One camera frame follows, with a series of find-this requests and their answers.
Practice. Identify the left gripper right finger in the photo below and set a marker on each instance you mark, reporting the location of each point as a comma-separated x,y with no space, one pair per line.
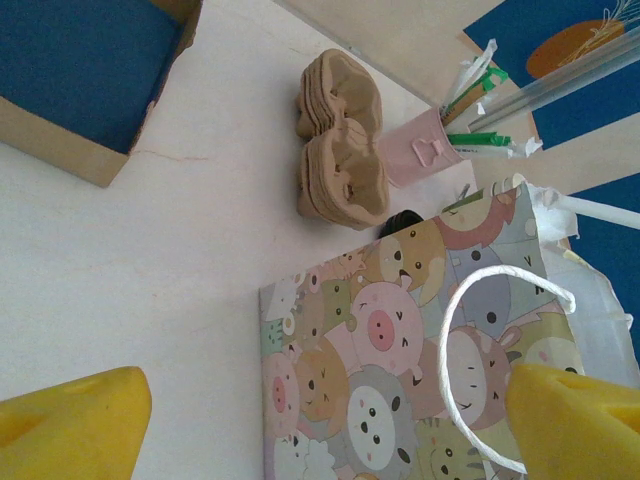
580,430

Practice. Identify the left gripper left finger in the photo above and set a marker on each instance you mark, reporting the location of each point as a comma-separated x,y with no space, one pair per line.
70,430

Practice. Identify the white paper straw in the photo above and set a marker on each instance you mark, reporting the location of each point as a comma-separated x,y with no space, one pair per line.
600,212
477,65
520,147

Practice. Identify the cartoon print paper bag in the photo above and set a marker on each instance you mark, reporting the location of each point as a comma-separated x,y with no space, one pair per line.
360,360

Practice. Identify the stack of black cup lids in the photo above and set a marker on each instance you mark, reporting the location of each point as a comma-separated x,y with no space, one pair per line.
400,225

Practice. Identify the brown cardboard tray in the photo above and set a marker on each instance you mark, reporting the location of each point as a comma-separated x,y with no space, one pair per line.
65,155

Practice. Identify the green wrapped straw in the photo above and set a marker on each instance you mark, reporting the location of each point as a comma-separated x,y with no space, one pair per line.
480,139
487,82

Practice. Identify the pink metal bucket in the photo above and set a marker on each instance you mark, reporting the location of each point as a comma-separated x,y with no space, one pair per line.
415,150

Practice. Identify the wrapped straws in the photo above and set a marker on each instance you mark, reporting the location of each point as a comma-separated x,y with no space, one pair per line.
560,82

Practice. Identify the stack of pulp cup carriers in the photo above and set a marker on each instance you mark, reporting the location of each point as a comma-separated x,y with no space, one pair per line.
345,165

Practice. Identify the cardboard tray with blue cloth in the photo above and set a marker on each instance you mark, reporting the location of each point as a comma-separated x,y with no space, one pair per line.
85,65

